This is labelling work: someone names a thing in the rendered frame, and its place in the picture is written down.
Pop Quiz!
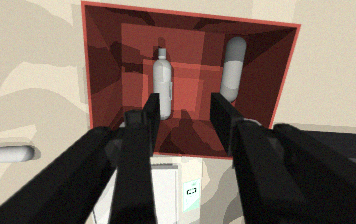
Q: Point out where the grey gas cylinder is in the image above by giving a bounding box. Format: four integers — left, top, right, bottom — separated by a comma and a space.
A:
220, 37, 247, 103
153, 48, 172, 120
0, 146, 34, 163

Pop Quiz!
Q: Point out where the red open box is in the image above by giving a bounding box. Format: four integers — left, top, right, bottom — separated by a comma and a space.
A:
81, 0, 301, 160

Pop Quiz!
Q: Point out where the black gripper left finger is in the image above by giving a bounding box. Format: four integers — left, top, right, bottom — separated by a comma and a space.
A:
0, 93, 161, 224

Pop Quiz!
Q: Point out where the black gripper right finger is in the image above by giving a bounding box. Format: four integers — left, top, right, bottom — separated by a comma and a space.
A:
210, 92, 356, 224

